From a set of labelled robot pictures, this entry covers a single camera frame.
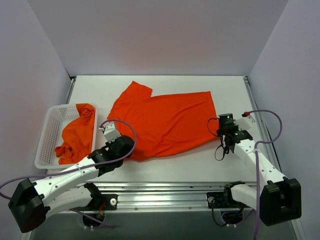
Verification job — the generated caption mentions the orange t-shirt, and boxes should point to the orange t-shirt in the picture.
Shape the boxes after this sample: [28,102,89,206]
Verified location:
[54,103,96,165]
[107,81,218,161]

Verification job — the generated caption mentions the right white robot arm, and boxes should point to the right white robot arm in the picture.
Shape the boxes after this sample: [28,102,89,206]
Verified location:
[216,112,302,226]

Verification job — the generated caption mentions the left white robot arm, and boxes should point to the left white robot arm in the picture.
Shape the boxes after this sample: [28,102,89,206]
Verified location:
[8,135,136,233]

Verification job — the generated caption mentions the orange t-shirt in basket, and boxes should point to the orange t-shirt in basket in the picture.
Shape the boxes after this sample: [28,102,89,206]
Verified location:
[54,103,96,165]

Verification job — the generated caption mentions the white plastic basket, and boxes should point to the white plastic basket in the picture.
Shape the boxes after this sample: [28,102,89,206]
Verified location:
[34,102,99,170]

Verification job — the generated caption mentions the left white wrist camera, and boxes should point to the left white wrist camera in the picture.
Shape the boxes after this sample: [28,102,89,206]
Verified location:
[98,121,122,143]

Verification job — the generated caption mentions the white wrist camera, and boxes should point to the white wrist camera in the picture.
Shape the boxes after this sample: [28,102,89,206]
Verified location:
[235,111,256,131]
[98,121,122,143]

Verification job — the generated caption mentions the right black thin cable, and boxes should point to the right black thin cable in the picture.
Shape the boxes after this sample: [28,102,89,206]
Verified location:
[206,117,231,161]

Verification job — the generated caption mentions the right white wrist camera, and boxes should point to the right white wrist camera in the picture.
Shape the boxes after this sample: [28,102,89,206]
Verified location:
[235,111,256,131]

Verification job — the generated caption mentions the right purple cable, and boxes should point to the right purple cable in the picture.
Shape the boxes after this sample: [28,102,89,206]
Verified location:
[247,109,284,240]

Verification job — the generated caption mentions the right aluminium side rail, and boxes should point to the right aluminium side rail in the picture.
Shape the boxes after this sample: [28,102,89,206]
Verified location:
[243,76,282,172]

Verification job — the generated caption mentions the aluminium side rail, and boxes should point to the aluminium side rail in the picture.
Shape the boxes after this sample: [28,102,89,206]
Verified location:
[243,76,282,172]
[65,76,77,104]

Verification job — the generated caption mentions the aluminium front rail frame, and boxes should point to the aluminium front rail frame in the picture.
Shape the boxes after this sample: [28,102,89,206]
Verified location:
[27,181,299,215]

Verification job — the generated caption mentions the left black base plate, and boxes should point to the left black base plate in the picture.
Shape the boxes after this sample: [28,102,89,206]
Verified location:
[75,193,118,211]

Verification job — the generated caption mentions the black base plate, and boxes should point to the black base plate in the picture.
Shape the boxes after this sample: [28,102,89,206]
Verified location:
[206,191,249,209]
[75,193,118,211]

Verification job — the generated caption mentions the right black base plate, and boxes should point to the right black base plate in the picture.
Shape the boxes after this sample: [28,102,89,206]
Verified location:
[206,191,249,209]

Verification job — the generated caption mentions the left aluminium side rail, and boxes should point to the left aluminium side rail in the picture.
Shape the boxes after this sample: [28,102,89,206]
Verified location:
[65,76,77,104]

